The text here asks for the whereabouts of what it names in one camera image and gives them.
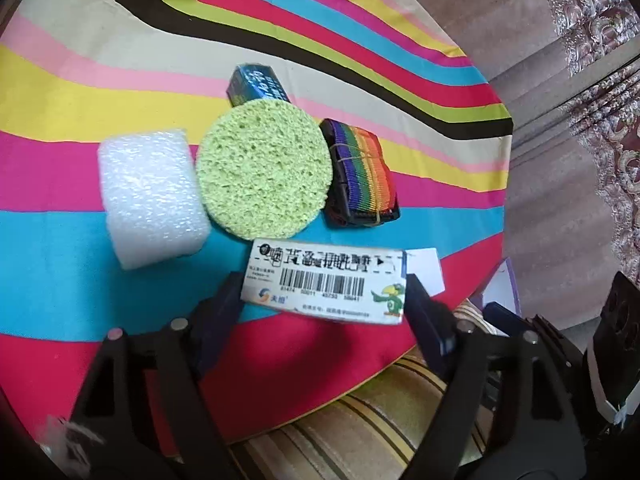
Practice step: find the ornate patterned carpet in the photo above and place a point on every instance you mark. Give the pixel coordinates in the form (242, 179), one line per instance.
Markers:
(550, 185)

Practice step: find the white foam block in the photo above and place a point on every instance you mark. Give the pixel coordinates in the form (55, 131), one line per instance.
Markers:
(150, 195)

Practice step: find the colourful striped cloth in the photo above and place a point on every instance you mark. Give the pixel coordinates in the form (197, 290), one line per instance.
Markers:
(75, 270)

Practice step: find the white carton with barcode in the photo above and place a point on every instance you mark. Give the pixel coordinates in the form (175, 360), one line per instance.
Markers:
(320, 280)

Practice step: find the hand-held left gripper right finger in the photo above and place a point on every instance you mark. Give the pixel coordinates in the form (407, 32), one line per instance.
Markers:
(425, 312)

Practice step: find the purple cardboard box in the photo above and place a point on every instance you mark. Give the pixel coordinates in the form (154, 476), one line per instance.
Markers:
(502, 285)

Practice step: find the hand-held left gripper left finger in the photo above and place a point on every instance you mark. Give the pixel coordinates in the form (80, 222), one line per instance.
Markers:
(220, 321)

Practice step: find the green round sponge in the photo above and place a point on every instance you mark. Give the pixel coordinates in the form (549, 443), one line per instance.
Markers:
(262, 170)

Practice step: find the small blue box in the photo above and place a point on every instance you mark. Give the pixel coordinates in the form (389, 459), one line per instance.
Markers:
(255, 85)

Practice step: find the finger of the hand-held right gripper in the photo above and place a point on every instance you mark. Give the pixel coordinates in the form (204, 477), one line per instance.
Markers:
(505, 317)

